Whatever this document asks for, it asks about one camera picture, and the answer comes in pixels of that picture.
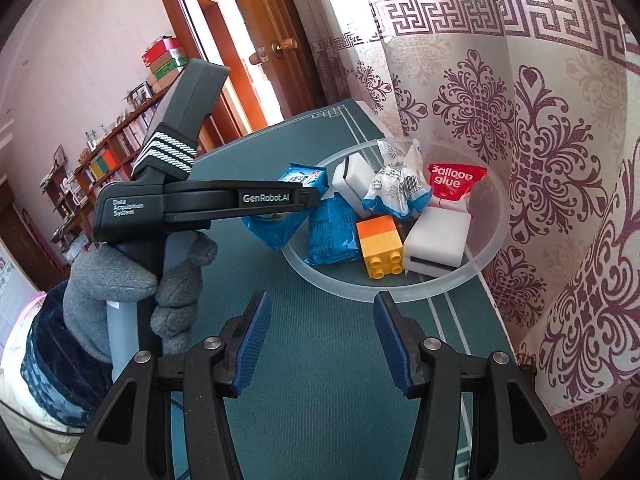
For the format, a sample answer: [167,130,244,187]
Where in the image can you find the blue cracker packet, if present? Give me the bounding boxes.
[241,161,328,251]

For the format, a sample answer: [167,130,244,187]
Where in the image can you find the yellow orange toy brick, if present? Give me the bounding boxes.
[356,215,405,280]

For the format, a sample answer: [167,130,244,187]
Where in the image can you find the person's white jacket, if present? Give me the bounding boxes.
[0,365,96,480]

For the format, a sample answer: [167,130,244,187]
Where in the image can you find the white sponge block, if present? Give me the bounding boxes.
[402,207,473,277]

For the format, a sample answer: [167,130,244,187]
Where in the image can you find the rows of books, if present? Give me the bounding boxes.
[75,110,161,196]

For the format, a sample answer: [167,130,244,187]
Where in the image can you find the green box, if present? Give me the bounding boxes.
[152,57,190,81]

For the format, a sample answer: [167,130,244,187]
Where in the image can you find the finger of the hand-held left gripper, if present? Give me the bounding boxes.
[165,207,301,231]
[165,180,327,211]

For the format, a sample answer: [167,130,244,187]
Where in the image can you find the small blue foil packet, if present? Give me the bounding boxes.
[303,195,362,267]

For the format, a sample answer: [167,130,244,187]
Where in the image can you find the person's left forearm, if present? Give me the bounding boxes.
[20,285,116,431]

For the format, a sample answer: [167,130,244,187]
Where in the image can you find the wooden door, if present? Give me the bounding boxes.
[220,0,326,131]
[152,0,271,153]

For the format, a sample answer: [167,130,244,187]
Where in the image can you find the cardboard box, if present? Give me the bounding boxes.
[146,72,181,93]

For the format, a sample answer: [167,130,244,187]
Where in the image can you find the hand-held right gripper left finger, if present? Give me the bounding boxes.
[60,290,273,480]

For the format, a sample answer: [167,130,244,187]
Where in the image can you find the clear plastic bowl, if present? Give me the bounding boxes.
[280,136,507,303]

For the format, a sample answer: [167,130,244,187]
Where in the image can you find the teal table mat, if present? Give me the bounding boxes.
[167,100,531,480]

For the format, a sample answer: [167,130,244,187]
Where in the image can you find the white eraser block small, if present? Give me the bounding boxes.
[331,152,383,208]

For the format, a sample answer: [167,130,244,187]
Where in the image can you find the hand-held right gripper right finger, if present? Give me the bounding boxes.
[374,291,583,480]

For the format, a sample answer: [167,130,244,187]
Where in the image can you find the wooden bookshelf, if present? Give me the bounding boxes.
[42,87,173,271]

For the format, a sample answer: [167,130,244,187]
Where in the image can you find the small wooden shelf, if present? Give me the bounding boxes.
[42,165,96,261]

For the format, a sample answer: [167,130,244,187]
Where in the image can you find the patterned curtain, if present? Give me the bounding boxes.
[310,0,640,480]

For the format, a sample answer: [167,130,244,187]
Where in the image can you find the person's left hand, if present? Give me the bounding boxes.
[62,234,220,363]

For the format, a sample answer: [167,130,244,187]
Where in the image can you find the red box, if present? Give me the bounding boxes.
[142,36,183,68]

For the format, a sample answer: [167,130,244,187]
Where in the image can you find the white plastic packet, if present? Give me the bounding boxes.
[362,137,433,221]

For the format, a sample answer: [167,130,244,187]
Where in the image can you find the red glue packet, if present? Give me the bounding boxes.
[426,162,488,223]

